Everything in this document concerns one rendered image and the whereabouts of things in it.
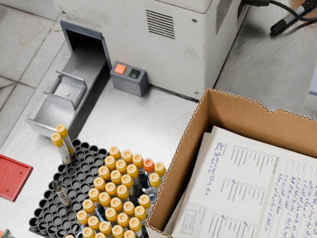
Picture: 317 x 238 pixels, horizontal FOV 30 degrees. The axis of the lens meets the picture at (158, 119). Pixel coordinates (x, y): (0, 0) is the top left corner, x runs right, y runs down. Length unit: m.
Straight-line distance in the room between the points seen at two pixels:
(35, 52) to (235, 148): 1.45
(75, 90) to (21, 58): 1.24
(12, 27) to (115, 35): 1.42
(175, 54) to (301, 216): 0.32
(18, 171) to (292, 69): 0.53
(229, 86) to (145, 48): 0.19
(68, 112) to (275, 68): 0.39
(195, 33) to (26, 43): 1.49
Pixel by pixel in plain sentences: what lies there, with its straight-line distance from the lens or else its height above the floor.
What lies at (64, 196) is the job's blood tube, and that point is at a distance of 0.96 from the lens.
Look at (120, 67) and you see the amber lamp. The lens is 1.06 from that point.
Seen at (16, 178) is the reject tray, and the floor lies 0.88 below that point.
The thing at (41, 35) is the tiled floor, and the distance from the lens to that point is 2.34.
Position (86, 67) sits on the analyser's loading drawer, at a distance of 1.09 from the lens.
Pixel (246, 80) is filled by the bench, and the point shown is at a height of 0.87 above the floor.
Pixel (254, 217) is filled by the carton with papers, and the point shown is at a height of 0.94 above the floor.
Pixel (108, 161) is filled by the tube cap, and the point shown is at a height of 0.99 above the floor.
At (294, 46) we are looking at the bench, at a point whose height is 0.88.
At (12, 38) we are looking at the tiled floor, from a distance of 2.37.
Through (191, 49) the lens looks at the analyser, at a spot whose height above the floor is 1.03.
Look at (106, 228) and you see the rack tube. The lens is 0.86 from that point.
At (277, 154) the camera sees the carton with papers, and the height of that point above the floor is 0.94.
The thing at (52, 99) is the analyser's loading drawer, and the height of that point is 0.93.
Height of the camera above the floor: 1.80
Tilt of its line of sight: 61 degrees down
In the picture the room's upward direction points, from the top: 9 degrees counter-clockwise
